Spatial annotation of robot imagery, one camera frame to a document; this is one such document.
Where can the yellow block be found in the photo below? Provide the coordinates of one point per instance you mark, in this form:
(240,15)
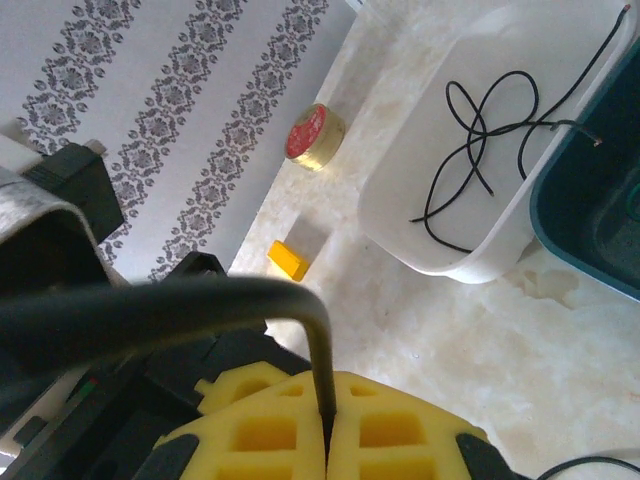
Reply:
(290,260)

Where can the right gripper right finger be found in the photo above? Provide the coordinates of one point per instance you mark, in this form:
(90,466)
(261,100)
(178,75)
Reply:
(400,450)

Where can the white plastic tray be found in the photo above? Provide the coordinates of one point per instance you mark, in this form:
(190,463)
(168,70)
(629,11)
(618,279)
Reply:
(400,210)

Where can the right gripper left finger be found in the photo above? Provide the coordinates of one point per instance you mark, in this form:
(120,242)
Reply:
(260,450)

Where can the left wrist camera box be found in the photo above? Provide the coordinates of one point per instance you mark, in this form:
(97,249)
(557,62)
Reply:
(60,200)

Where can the teal plastic tray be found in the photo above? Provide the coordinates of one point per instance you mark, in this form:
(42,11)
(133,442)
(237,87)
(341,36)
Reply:
(590,225)

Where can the clear tape roll red core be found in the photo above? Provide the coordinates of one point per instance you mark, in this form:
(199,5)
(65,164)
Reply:
(315,137)

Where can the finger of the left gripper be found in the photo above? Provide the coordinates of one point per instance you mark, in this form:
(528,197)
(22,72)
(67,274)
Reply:
(195,267)

